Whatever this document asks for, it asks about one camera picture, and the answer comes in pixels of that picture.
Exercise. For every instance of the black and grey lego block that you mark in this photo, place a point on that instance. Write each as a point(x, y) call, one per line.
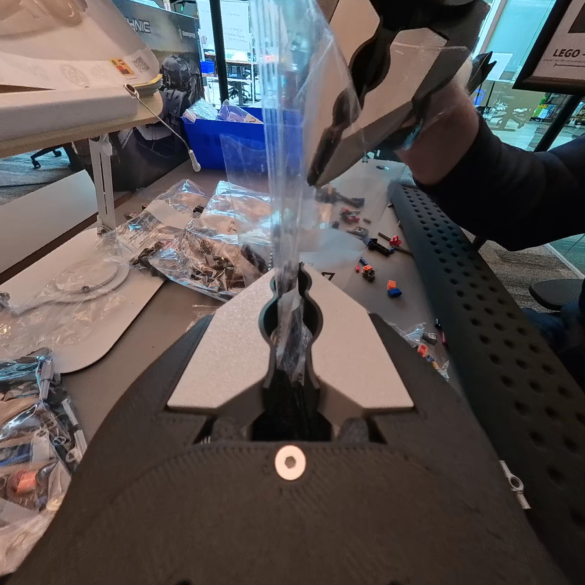
point(357, 232)

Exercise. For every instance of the small open parts bag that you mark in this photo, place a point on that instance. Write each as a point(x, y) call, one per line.
point(425, 349)

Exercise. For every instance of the lego instruction booklet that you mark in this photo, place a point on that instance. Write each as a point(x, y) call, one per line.
point(68, 55)

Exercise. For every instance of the white rounded container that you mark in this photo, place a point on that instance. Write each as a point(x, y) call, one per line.
point(68, 112)

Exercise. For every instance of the blue plastic bin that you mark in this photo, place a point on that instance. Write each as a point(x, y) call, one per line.
point(205, 141)

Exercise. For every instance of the person's right hand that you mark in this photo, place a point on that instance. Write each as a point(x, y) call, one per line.
point(448, 146)

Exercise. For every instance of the person's leg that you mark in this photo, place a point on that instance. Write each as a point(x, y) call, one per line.
point(557, 333)

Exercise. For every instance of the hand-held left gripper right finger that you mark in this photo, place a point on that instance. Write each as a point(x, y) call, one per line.
point(361, 365)

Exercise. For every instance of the black office chair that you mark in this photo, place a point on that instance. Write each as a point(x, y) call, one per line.
point(557, 292)
point(482, 71)
point(45, 155)

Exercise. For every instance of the black angled lego beam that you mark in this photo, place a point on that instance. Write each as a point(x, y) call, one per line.
point(379, 247)

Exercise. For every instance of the black framed sign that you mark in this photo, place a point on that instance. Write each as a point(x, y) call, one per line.
point(562, 55)

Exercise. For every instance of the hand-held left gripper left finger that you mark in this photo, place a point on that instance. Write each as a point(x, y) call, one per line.
point(219, 365)

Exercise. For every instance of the white rod with ball end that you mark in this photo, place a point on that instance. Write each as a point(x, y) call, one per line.
point(195, 165)

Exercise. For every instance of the dark perforated panel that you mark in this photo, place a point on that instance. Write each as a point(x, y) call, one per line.
point(502, 342)

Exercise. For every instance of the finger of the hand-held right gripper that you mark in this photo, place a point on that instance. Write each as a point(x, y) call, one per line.
point(402, 68)
point(354, 25)

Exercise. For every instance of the white lego connector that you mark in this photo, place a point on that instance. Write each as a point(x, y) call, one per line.
point(429, 338)

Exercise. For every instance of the person's right forearm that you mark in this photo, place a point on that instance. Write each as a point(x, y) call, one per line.
point(512, 192)

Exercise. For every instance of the dark lego set box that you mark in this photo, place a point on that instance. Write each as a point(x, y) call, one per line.
point(178, 73)

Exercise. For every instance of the clear lego parts bag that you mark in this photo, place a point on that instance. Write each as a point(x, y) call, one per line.
point(36, 411)
point(171, 215)
point(283, 137)
point(210, 267)

